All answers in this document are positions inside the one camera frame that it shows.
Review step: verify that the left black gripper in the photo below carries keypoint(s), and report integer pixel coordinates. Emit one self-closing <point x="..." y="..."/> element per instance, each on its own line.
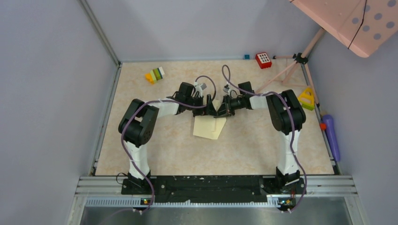
<point x="209" y="110"/>

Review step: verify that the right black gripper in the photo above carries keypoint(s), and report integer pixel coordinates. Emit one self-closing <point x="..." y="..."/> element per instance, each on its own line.
<point x="225" y="110"/>

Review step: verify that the pale yellow envelope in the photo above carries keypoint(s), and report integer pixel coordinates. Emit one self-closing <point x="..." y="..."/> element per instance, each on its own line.
<point x="208" y="127"/>

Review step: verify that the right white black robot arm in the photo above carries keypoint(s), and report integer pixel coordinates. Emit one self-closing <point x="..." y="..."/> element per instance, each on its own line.
<point x="287" y="117"/>

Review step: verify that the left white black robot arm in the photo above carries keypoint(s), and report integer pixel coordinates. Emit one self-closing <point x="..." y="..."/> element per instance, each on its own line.
<point x="137" y="125"/>

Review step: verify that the red toy block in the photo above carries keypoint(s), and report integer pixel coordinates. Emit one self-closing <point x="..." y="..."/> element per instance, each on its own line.
<point x="263" y="60"/>

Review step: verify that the stacked colourful toy bricks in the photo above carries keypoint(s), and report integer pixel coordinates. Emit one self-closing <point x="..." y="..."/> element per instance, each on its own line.
<point x="155" y="75"/>

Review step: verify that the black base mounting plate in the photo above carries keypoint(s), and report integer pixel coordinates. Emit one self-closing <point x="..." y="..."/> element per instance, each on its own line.
<point x="211" y="189"/>

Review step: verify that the yellow triangular toy block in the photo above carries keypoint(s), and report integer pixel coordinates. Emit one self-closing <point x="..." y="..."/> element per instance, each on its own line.
<point x="307" y="97"/>

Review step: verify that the green toy brick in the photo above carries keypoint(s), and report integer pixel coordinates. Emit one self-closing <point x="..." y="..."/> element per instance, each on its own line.
<point x="308" y="107"/>

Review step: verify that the pink wooden tripod stand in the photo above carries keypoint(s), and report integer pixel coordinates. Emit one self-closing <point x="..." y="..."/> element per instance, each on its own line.
<point x="299" y="59"/>

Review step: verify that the purple flashlight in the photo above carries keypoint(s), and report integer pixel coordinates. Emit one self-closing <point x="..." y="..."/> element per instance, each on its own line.
<point x="327" y="125"/>

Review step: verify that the pink dotted board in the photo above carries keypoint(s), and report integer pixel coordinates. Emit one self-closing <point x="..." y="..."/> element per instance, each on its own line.
<point x="362" y="26"/>

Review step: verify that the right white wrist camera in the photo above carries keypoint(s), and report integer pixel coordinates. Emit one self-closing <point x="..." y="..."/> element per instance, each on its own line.
<point x="227" y="89"/>

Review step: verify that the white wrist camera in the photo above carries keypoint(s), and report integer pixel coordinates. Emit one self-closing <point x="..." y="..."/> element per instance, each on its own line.
<point x="199" y="88"/>
<point x="227" y="89"/>

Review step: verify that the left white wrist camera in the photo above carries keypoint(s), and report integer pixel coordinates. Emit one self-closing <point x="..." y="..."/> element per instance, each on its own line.
<point x="199" y="88"/>

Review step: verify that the aluminium frame rail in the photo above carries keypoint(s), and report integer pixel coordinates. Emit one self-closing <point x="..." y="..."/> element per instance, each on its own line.
<point x="99" y="31"/>

